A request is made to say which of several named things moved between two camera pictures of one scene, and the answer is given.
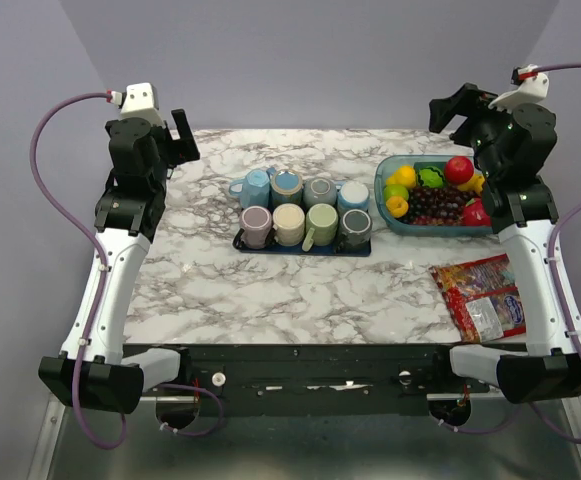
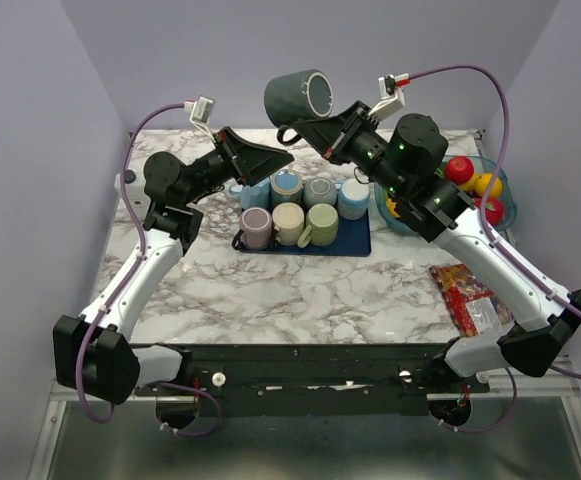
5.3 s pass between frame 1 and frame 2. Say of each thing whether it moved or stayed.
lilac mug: stayed
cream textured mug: stayed
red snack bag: stayed
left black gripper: moved
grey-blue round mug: stayed
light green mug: stayed
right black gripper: moved
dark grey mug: moved
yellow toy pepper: stayed
